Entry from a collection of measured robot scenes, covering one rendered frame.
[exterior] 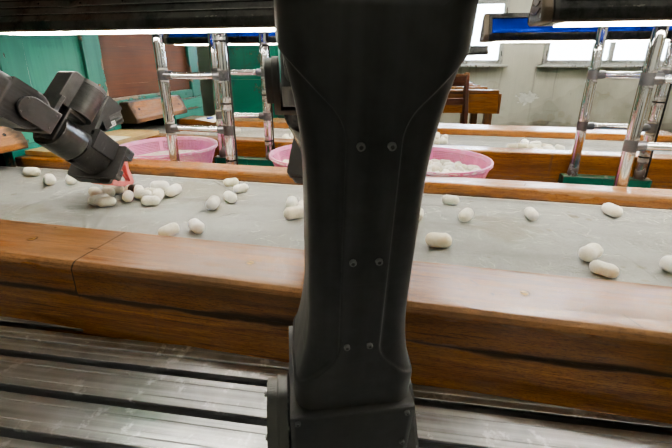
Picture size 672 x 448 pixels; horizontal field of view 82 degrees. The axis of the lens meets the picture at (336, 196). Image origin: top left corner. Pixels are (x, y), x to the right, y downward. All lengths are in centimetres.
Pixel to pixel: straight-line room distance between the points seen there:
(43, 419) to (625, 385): 55
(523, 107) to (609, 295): 554
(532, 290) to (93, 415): 45
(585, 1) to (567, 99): 551
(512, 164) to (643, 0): 56
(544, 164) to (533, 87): 486
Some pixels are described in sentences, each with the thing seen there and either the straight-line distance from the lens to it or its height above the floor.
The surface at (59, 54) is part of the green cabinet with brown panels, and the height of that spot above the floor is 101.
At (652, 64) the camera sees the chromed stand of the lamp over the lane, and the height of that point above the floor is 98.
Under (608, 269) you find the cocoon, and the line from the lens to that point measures 58.
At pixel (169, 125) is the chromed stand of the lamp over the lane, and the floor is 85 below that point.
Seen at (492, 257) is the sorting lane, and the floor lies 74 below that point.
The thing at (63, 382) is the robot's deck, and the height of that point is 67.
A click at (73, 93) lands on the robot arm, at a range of 76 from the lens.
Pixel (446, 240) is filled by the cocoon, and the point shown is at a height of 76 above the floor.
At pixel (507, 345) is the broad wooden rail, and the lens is 43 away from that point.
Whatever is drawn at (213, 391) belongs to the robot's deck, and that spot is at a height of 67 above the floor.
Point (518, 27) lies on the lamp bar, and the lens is 122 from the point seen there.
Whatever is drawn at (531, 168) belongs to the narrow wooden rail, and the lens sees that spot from 115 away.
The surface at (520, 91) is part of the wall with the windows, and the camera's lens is 595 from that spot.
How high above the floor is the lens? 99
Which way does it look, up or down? 19 degrees down
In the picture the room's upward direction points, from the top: straight up
